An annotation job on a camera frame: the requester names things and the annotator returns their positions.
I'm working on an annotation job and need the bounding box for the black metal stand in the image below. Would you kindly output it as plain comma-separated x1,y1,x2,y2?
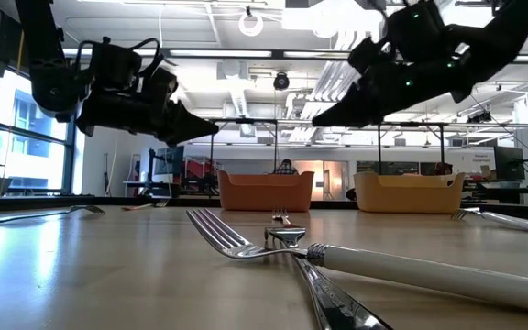
376,121,447,178
207,117,280,178

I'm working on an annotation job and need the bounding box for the all-metal silver fork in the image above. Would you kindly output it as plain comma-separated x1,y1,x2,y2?
263,226,394,330

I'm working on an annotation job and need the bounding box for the computer monitor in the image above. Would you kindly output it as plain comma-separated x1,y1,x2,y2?
152,145,186,181
493,146,526,182

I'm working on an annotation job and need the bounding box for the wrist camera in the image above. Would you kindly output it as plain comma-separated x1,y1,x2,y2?
385,2,446,63
87,41,145,95

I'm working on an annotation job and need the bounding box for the white cable coil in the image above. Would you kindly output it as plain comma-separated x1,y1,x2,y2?
238,6,264,38

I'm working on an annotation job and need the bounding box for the orange plastic bin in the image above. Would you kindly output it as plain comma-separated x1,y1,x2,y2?
217,170,315,213

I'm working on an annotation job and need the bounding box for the person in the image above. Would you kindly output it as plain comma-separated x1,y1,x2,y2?
272,158,300,176
433,160,454,178

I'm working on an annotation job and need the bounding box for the white-handled fork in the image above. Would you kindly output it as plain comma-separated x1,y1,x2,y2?
185,208,528,317
450,206,528,234

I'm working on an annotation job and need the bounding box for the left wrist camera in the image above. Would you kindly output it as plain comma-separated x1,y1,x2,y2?
87,41,145,95

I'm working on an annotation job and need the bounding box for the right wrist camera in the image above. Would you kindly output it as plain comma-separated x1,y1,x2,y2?
385,2,446,63

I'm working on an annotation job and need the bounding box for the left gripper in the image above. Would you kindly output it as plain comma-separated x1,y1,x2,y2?
74,66,219,148

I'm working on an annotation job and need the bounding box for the black hanging dome camera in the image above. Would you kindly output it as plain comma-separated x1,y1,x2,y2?
272,71,291,92

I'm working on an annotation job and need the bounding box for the large glass window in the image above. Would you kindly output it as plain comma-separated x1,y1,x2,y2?
0,68,80,196

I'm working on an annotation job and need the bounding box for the black aluminium table frame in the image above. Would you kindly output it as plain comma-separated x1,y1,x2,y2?
0,194,528,222

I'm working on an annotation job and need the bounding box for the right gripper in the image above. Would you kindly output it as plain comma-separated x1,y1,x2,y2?
312,38,471,129

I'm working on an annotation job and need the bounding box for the orange-handled fork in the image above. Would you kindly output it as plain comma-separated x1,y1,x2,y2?
271,206,302,229

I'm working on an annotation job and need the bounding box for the yellow plastic bin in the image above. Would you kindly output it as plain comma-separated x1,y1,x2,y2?
353,171,467,215

